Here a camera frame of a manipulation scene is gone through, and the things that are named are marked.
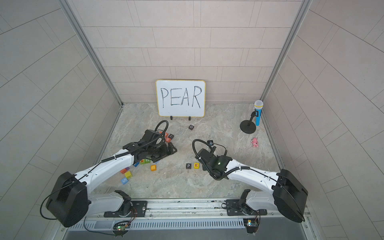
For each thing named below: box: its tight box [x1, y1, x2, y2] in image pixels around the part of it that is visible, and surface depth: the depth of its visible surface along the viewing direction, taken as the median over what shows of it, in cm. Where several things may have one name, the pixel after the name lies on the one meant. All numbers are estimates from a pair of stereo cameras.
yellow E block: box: [193, 162, 200, 169], surface depth 86 cm
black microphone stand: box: [240, 110, 259, 134], surface depth 104 cm
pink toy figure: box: [250, 137, 259, 148], surface depth 95 cm
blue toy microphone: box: [254, 100, 264, 126], surface depth 87 cm
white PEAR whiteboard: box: [155, 79, 207, 118], surface depth 103 cm
